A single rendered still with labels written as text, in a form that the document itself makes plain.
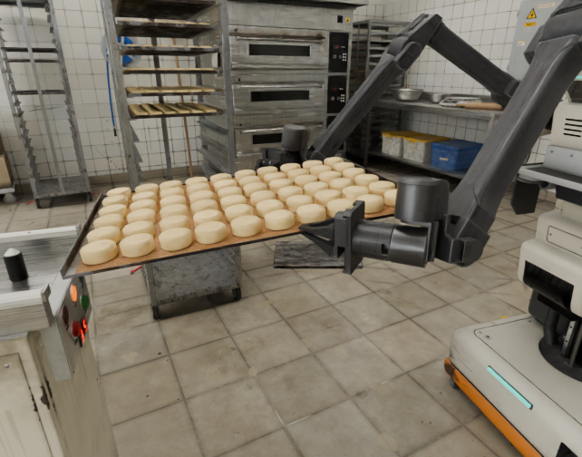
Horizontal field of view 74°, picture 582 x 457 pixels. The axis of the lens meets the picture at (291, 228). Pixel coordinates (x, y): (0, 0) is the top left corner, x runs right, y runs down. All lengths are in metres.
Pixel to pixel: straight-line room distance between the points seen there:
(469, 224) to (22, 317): 0.70
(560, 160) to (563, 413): 0.75
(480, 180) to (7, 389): 0.82
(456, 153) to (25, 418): 4.24
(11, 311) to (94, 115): 4.30
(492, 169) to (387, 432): 1.20
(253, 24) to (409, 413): 3.64
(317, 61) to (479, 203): 4.04
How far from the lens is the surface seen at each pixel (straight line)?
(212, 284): 2.18
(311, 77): 4.56
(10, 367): 0.80
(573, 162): 1.30
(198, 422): 1.67
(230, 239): 0.62
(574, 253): 1.37
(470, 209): 0.61
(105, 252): 0.63
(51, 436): 0.90
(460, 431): 1.72
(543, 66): 0.72
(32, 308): 0.74
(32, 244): 1.02
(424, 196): 0.55
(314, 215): 0.64
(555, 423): 1.51
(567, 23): 0.78
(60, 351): 0.83
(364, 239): 0.57
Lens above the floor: 1.23
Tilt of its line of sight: 22 degrees down
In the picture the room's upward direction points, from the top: straight up
